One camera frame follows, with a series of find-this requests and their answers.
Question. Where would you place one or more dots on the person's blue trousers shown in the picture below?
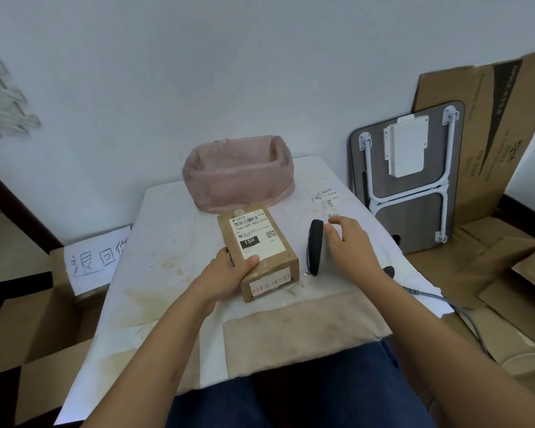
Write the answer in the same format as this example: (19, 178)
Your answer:
(303, 392)

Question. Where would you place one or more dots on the person's left thumb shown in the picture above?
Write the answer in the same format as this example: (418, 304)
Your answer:
(246, 268)

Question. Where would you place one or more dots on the person's right hand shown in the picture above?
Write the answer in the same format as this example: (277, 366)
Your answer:
(354, 251)

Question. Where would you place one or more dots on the person's right thumb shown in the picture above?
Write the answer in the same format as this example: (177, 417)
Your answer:
(334, 245)

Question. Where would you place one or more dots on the white handwritten paper sign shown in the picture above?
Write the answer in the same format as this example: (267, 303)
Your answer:
(98, 258)

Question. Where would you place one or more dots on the beige paper patch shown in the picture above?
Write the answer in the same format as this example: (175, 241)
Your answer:
(303, 329)

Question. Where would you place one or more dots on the black barcode scanner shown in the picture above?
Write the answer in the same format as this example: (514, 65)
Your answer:
(314, 247)

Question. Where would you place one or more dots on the white stained table cover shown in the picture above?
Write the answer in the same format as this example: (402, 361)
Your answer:
(174, 245)

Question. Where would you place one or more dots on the person's left forearm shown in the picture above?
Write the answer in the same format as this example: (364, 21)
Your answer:
(156, 361)

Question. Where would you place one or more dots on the dark brown door frame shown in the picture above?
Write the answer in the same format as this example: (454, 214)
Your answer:
(13, 204)

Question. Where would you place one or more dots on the person's left hand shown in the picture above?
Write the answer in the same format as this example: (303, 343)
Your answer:
(220, 280)

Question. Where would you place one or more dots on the brown taped parcel box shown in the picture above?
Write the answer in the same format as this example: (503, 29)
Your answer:
(258, 245)

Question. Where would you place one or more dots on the flattened brown cardboard pieces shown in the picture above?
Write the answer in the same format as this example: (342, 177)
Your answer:
(495, 271)

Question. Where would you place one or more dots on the person's right forearm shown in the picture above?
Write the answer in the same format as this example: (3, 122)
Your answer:
(450, 352)

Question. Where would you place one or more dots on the large printed cardboard sheet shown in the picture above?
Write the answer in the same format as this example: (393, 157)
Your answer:
(490, 129)

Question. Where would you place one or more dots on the basket with pink bag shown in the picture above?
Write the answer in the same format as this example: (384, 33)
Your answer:
(238, 173)

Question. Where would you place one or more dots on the grey folding table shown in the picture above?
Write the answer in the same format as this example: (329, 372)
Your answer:
(405, 182)

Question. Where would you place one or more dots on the grey woven wall hanging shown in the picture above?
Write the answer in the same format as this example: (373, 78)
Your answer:
(4, 93)

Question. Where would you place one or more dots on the open brown cardboard box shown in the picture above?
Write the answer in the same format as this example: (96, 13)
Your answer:
(35, 343)

